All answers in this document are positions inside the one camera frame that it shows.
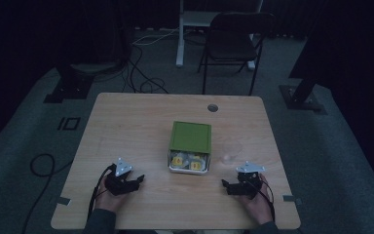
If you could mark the grey tape strip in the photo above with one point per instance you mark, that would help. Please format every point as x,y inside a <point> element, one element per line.
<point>290,198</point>

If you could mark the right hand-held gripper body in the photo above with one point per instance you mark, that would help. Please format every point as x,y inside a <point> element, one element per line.
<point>249,183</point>

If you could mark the person's right hand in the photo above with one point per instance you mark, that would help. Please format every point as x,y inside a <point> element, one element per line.
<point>259,206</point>

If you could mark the round table grommet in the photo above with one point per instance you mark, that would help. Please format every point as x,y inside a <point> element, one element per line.
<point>212,108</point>

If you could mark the tray of yellow items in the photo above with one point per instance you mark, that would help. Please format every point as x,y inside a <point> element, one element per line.
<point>189,169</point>

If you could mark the clear plastic cup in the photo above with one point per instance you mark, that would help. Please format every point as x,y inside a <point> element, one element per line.
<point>232,151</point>

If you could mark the white desk frame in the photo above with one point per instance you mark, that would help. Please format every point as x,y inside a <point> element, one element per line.
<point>191,19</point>

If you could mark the green box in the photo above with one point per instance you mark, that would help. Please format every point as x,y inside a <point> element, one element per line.
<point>190,136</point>

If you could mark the clear packet with yellow label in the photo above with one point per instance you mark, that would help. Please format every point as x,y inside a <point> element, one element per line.
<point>196,164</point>
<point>177,160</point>

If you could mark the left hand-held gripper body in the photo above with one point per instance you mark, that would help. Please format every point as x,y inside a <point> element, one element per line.
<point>121,187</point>

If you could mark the black folding chair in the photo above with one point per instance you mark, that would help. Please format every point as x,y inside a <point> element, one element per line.
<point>230,39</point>

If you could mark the black stand base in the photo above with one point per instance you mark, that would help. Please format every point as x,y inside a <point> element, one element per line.
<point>69,87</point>
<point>300,97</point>

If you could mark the person's left hand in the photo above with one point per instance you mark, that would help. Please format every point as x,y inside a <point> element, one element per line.
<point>108,200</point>

